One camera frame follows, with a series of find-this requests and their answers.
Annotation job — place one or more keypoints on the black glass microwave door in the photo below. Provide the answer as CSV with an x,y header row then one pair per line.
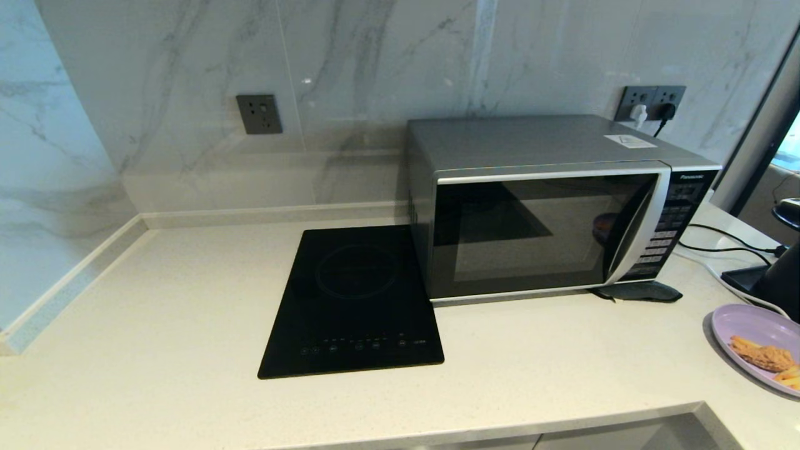
x,y
519,244

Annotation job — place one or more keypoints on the purple plate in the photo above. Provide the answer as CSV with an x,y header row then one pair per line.
x,y
750,325

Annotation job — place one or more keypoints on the silver microwave oven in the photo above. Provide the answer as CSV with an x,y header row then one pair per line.
x,y
531,140

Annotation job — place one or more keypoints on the black pad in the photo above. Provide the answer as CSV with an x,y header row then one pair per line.
x,y
644,292

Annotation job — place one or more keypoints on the black induction cooktop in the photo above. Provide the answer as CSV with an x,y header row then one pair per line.
x,y
350,300

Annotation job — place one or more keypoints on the white paper sticker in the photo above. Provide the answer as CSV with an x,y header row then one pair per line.
x,y
630,141

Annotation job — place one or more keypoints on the white power plug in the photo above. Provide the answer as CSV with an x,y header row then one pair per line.
x,y
638,115

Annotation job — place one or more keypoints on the black power plug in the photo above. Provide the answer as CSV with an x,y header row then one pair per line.
x,y
667,111

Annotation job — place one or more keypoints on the flat black appliance base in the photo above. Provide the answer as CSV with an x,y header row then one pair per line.
x,y
744,279

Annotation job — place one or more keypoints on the brown fried chicken piece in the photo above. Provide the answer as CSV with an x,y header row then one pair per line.
x,y
764,356

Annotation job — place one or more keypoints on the black round stool seat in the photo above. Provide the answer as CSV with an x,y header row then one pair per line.
x,y
789,212

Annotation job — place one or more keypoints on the grey wall socket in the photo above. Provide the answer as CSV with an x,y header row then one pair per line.
x,y
672,93
259,114
628,94

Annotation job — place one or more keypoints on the dark door frame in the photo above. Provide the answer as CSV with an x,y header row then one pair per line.
x,y
762,137

